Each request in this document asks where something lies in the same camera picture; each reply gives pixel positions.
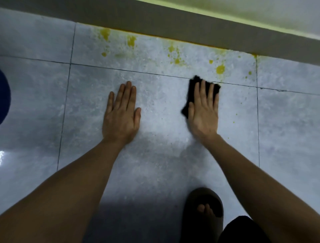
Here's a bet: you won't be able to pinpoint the black cleaning cloth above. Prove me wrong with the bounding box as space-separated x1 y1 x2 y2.
181 75 222 119

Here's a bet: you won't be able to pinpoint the person's right forearm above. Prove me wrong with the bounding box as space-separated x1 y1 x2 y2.
200 135 320 243

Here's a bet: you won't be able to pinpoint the dark blue round object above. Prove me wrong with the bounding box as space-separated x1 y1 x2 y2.
0 69 12 125

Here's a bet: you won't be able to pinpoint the black shorts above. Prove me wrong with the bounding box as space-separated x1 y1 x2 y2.
218 215 272 243

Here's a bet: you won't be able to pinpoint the person's right hand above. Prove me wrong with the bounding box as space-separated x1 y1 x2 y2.
188 80 220 143

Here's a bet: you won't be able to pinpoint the person's left forearm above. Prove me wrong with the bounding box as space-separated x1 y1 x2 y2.
0 139 125 243

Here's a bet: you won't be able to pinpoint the dark brown slipper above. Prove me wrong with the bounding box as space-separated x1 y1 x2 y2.
179 187 224 243

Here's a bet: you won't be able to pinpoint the person's left hand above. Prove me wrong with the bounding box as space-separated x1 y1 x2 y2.
102 81 142 146

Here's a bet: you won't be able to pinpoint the person's foot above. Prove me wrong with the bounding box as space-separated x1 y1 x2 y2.
196 203 216 219

